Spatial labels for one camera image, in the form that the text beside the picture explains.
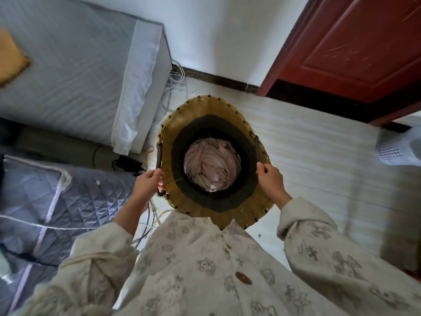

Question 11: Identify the person's left hand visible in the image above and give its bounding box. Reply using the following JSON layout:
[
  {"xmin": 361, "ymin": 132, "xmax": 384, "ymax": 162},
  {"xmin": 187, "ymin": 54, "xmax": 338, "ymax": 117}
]
[{"xmin": 131, "ymin": 169, "xmax": 165, "ymax": 214}]

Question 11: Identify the person's right hand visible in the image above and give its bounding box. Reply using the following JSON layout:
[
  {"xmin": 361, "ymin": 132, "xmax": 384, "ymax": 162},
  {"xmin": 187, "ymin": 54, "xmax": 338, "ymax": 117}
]
[{"xmin": 255, "ymin": 162, "xmax": 293, "ymax": 211}]

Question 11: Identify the round woven bamboo basket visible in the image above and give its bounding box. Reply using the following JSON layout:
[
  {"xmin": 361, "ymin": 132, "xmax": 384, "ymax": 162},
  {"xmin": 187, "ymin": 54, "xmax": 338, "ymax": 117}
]
[{"xmin": 155, "ymin": 95, "xmax": 275, "ymax": 231}]

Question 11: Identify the person's left forearm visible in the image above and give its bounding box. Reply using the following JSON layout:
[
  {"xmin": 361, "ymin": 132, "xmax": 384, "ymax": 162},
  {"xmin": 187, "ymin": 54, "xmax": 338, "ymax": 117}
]
[{"xmin": 112, "ymin": 193, "xmax": 149, "ymax": 238}]

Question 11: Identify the person's right forearm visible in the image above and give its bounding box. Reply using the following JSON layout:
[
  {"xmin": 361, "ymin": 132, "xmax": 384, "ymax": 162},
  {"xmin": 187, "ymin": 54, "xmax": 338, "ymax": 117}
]
[{"xmin": 274, "ymin": 193, "xmax": 293, "ymax": 212}]

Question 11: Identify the black power adapter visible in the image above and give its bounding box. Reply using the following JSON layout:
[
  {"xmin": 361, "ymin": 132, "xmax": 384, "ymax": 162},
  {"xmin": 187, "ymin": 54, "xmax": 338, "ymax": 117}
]
[{"xmin": 113, "ymin": 155, "xmax": 147, "ymax": 174}]

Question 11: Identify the pink crumpled cloth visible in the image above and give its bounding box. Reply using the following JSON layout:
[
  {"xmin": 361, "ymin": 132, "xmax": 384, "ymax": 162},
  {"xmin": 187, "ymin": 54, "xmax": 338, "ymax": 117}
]
[{"xmin": 184, "ymin": 139, "xmax": 242, "ymax": 192}]

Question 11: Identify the blue quilted blanket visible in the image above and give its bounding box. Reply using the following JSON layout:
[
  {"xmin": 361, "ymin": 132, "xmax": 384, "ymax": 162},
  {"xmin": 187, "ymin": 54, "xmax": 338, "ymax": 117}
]
[{"xmin": 0, "ymin": 154, "xmax": 139, "ymax": 314}]

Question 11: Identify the dark patterned baseboard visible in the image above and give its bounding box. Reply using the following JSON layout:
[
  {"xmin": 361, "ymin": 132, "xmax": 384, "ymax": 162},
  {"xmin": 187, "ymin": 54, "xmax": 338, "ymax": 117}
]
[{"xmin": 171, "ymin": 64, "xmax": 260, "ymax": 94}]

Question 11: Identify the cream patterned shirt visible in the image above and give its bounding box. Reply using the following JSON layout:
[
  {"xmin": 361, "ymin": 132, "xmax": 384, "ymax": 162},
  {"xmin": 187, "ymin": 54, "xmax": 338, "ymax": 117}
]
[{"xmin": 13, "ymin": 197, "xmax": 421, "ymax": 316}]

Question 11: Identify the grey quilted mattress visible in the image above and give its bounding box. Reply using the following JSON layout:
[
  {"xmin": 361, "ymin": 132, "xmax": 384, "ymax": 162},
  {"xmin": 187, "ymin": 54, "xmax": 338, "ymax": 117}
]
[{"xmin": 0, "ymin": 0, "xmax": 173, "ymax": 155}]

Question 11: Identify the white perforated plastic bin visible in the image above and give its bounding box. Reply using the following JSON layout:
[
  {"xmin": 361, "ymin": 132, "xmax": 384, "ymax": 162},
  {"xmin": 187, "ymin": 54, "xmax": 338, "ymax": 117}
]
[{"xmin": 376, "ymin": 126, "xmax": 421, "ymax": 167}]

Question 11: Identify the red wooden door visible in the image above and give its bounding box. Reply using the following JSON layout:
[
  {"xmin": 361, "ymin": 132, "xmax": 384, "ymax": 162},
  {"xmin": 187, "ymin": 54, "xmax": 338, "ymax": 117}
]
[{"xmin": 255, "ymin": 0, "xmax": 421, "ymax": 127}]

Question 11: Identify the yellow cushion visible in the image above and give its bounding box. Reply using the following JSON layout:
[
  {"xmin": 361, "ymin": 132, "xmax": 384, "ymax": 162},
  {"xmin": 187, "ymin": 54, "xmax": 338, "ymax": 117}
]
[{"xmin": 0, "ymin": 28, "xmax": 32, "ymax": 88}]

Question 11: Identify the mixed coloured cable bundle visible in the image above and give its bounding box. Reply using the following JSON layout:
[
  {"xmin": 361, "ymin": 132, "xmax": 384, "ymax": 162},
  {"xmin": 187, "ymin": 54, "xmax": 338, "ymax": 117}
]
[{"xmin": 132, "ymin": 200, "xmax": 173, "ymax": 248}]

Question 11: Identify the white cable bundle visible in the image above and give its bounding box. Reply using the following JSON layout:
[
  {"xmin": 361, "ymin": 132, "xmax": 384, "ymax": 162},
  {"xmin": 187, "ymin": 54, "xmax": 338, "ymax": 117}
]
[{"xmin": 152, "ymin": 61, "xmax": 189, "ymax": 129}]

